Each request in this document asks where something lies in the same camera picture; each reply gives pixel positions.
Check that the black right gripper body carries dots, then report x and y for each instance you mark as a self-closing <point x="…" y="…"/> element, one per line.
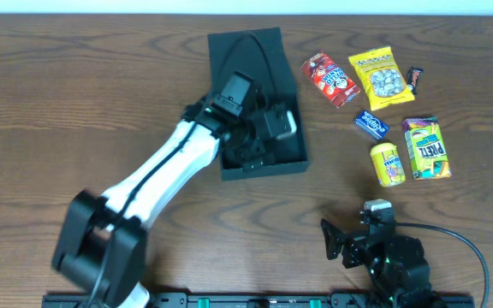
<point x="348" y="246"/>

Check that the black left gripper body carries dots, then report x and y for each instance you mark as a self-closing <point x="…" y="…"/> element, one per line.
<point x="254" y="155"/>

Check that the yellow green Pretz box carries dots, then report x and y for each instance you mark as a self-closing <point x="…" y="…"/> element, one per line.
<point x="426" y="149"/>

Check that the dark green box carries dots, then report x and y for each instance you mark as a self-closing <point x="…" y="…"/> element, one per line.
<point x="250" y="71"/>

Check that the red Hello Panda biscuit box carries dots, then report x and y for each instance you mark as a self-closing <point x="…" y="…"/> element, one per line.
<point x="330" y="79"/>

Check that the yellow candy bag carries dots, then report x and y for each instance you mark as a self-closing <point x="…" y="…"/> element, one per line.
<point x="381" y="78"/>

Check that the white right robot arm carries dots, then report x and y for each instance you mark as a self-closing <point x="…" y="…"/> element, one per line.
<point x="396" y="263"/>

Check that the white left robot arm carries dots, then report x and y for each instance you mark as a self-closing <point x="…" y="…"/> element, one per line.
<point x="102" y="244"/>

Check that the yellow Mentos bottle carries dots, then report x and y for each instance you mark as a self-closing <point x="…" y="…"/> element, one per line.
<point x="387" y="164"/>

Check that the blue Eclipse mint box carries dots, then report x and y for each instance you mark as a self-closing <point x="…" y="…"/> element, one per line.
<point x="372" y="125"/>

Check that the small black chocolate bar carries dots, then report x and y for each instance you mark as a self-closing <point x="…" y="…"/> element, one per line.
<point x="413" y="78"/>

